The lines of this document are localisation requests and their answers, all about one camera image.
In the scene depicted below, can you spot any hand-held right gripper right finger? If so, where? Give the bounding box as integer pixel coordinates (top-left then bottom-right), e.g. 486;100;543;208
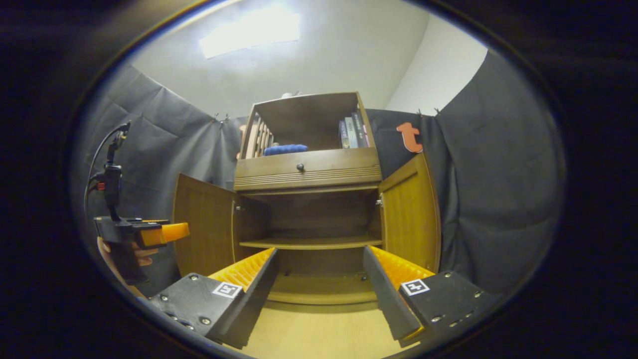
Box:
363;245;499;342

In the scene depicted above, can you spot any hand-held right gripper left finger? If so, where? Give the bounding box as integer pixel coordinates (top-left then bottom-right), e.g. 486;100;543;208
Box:
149;248;280;350

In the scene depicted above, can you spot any wooden cabinet door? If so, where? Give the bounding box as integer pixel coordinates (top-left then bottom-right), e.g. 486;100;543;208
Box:
172;173;239;278
377;152;442;274

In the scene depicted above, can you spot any wooden double-door shoe cabinet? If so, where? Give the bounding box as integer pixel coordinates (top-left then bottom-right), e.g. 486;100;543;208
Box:
233;91;383;305

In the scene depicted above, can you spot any blue folded towel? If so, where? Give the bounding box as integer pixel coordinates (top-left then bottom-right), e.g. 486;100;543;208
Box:
263;144;309;157

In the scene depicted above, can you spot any wooden drawer with black knob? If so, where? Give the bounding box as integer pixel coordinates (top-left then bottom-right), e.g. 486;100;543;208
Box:
234;148;382;192

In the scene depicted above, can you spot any black backdrop cloth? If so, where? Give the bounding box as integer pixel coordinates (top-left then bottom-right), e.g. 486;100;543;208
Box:
70;50;566;297

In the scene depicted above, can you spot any grey book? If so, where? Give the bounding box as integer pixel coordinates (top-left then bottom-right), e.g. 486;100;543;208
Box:
345;116;359;149

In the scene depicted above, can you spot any black cable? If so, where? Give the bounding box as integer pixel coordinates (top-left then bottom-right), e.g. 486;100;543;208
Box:
84;124;131;210

